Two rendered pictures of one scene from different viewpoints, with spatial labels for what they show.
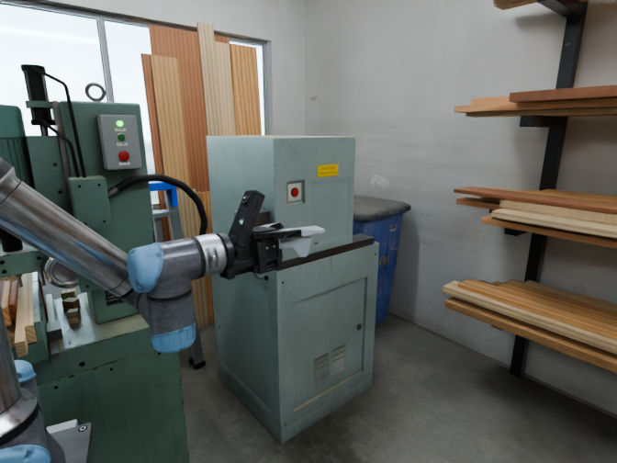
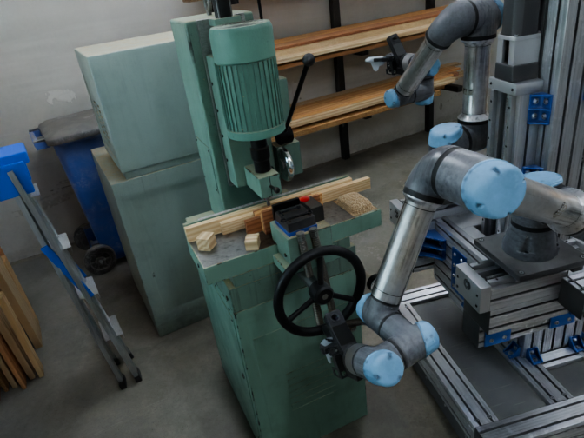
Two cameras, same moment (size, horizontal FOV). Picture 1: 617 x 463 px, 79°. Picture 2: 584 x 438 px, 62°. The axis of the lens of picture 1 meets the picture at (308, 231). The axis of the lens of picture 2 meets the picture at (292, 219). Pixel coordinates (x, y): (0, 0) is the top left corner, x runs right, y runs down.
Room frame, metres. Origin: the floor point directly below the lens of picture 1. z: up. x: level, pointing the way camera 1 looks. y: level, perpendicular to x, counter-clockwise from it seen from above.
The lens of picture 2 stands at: (0.68, 2.29, 1.63)
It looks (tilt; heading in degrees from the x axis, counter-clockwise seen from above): 27 degrees down; 285
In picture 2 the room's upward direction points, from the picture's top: 8 degrees counter-clockwise
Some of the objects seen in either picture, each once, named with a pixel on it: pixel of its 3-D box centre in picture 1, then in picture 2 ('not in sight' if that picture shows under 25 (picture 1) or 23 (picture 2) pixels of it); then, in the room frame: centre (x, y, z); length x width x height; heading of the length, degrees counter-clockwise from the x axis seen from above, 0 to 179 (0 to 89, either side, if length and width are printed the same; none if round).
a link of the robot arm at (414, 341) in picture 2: not in sight; (408, 340); (0.68, 1.41, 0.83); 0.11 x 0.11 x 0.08; 39
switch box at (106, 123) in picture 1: (119, 141); not in sight; (1.19, 0.58, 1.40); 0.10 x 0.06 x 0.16; 126
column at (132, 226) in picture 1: (112, 211); (228, 123); (1.29, 0.69, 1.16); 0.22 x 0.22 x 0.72; 36
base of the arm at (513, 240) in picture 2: not in sight; (531, 233); (0.33, 0.98, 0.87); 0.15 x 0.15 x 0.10
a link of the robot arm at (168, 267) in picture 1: (165, 265); (424, 65); (0.60, 0.24, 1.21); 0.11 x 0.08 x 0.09; 129
